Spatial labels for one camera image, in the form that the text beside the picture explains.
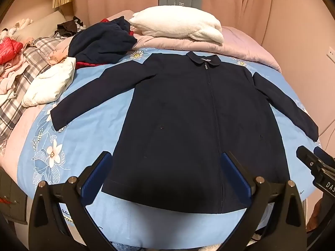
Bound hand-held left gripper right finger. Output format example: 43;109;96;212
219;151;307;251

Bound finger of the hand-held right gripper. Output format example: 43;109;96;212
313;146;335;166
296;146;325;172

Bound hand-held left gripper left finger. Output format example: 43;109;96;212
27;150;116;251

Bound navy zip jacket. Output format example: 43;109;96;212
50;52;320;214

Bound pale pink clothes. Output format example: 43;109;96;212
0;55;27;95

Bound white crumpled clothes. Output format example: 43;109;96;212
0;18;34;40

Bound blue floral bedsheet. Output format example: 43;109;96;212
19;46;325;251

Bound pink mattress cover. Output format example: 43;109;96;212
0;102;53;169

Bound white puffer jacket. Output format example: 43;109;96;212
21;57;77;108

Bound peach cloth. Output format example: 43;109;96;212
48;43;71;66

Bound pink quilt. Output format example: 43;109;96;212
105;10;282;73

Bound dark navy garment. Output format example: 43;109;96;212
67;16;138;65

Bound grey plaid blanket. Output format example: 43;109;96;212
0;35;74;142

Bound dark brown garment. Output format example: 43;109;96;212
54;16;87;38

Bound red puffer jacket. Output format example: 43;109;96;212
0;37;23;65

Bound cream pillow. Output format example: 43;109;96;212
13;10;66;42

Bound white fluffy blanket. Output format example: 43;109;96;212
129;5;225;44

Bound pink curtain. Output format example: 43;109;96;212
73;0;275;45

